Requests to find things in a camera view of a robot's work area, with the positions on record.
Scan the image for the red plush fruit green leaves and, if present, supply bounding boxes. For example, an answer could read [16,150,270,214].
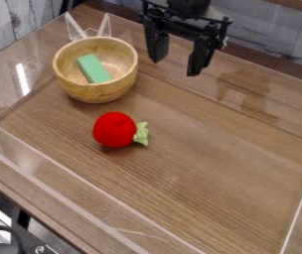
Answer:
[92,112,148,148]

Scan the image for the green rectangular block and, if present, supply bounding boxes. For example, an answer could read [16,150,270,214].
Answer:
[76,54,112,83]

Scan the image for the clear acrylic tray wall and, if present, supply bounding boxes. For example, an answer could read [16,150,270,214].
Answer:
[0,20,302,254]

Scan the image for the black table leg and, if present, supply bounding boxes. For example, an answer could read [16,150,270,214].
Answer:
[13,208,31,229]

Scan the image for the black curved chair part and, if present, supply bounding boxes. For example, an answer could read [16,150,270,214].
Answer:
[0,225,25,254]

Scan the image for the wooden bowl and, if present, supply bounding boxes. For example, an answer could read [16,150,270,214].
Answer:
[53,37,139,103]

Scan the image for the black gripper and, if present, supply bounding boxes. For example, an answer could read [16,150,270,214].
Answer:
[142,0,233,76]

